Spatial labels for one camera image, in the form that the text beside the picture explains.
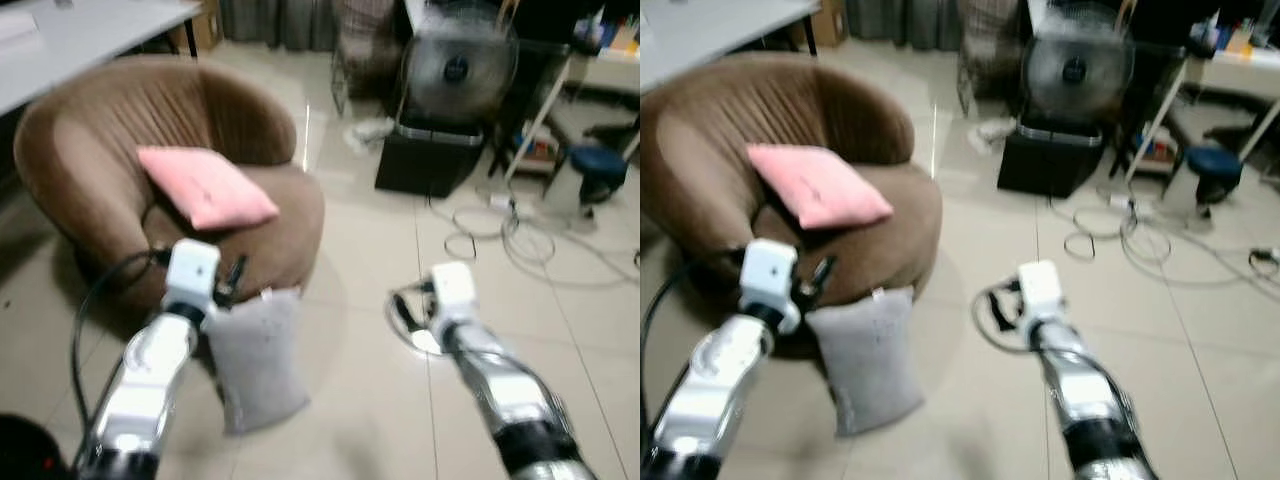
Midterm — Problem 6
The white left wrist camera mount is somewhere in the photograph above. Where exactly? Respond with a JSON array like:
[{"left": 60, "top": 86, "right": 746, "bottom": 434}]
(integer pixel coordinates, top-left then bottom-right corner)
[
  {"left": 160, "top": 238, "right": 222, "bottom": 327},
  {"left": 738, "top": 238, "right": 802, "bottom": 336}
]

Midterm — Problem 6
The grey pillow with bear patch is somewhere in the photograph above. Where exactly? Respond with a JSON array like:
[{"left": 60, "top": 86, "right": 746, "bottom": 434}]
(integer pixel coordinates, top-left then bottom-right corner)
[
  {"left": 805, "top": 288, "right": 927, "bottom": 438},
  {"left": 205, "top": 287, "right": 313, "bottom": 436}
]

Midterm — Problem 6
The round black floor fan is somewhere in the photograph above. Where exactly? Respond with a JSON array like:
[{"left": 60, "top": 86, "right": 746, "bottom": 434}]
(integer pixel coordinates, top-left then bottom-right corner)
[
  {"left": 1021, "top": 5, "right": 1137, "bottom": 127},
  {"left": 404, "top": 5, "right": 521, "bottom": 127}
]

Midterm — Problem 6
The black box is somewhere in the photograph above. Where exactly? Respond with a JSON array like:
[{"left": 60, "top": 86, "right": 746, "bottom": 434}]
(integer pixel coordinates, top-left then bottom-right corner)
[
  {"left": 375, "top": 120, "right": 489, "bottom": 199},
  {"left": 997, "top": 122, "right": 1107, "bottom": 198}
]

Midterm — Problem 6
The white table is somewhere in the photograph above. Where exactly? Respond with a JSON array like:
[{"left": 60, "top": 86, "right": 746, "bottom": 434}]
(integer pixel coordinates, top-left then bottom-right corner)
[
  {"left": 0, "top": 0, "right": 201, "bottom": 117},
  {"left": 640, "top": 0, "right": 822, "bottom": 94}
]

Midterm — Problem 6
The pink pillow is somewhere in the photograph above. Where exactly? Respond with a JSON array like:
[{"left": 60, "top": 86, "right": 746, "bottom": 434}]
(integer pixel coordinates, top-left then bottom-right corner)
[
  {"left": 137, "top": 146, "right": 281, "bottom": 232},
  {"left": 746, "top": 143, "right": 894, "bottom": 230}
]

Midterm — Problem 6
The brown cardboard box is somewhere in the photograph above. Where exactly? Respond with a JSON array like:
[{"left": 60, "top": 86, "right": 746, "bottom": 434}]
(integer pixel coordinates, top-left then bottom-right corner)
[
  {"left": 800, "top": 0, "right": 850, "bottom": 50},
  {"left": 170, "top": 0, "right": 224, "bottom": 54}
]

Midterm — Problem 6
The blue round stool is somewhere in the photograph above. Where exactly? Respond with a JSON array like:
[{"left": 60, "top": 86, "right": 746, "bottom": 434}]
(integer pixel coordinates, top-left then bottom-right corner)
[
  {"left": 1184, "top": 145, "right": 1245, "bottom": 207},
  {"left": 567, "top": 145, "right": 629, "bottom": 207}
]

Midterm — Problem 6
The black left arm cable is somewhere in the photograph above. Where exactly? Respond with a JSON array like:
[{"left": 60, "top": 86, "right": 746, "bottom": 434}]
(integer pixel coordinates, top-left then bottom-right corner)
[
  {"left": 640, "top": 255, "right": 746, "bottom": 431},
  {"left": 69, "top": 248, "right": 173, "bottom": 441}
]

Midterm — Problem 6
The brown round sofa chair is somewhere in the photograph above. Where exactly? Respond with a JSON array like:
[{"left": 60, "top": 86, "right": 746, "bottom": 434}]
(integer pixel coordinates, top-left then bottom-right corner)
[
  {"left": 12, "top": 55, "right": 326, "bottom": 313},
  {"left": 640, "top": 52, "right": 944, "bottom": 357}
]

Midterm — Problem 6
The brown plaid bag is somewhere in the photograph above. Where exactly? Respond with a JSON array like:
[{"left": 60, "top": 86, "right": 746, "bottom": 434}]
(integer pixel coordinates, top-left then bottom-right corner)
[
  {"left": 957, "top": 0, "right": 1031, "bottom": 97},
  {"left": 332, "top": 0, "right": 407, "bottom": 97}
]

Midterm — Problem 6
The white crumpled paper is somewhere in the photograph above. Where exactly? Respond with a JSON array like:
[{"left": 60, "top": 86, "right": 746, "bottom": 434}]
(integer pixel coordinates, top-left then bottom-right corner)
[
  {"left": 344, "top": 117, "right": 397, "bottom": 153},
  {"left": 970, "top": 116, "right": 1019, "bottom": 151}
]

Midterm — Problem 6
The grey curtain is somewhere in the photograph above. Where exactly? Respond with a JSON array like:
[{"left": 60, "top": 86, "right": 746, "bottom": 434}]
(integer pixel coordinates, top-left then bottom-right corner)
[
  {"left": 220, "top": 0, "right": 337, "bottom": 51},
  {"left": 845, "top": 0, "right": 962, "bottom": 51}
]

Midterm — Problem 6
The coiled floor cable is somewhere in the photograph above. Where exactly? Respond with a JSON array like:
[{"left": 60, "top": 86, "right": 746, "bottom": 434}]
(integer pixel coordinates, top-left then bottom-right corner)
[
  {"left": 430, "top": 188, "right": 641, "bottom": 293},
  {"left": 1045, "top": 185, "right": 1280, "bottom": 293}
]

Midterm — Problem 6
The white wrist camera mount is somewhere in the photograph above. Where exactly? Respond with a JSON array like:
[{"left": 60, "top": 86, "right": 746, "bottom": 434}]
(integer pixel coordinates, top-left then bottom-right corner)
[
  {"left": 428, "top": 262, "right": 482, "bottom": 333},
  {"left": 738, "top": 238, "right": 802, "bottom": 336},
  {"left": 1016, "top": 260, "right": 1067, "bottom": 328},
  {"left": 160, "top": 238, "right": 222, "bottom": 327}
]

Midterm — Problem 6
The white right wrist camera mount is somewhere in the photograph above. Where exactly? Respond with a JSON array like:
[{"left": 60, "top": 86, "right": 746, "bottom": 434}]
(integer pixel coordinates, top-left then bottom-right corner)
[
  {"left": 428, "top": 262, "right": 482, "bottom": 333},
  {"left": 1016, "top": 260, "right": 1067, "bottom": 328}
]

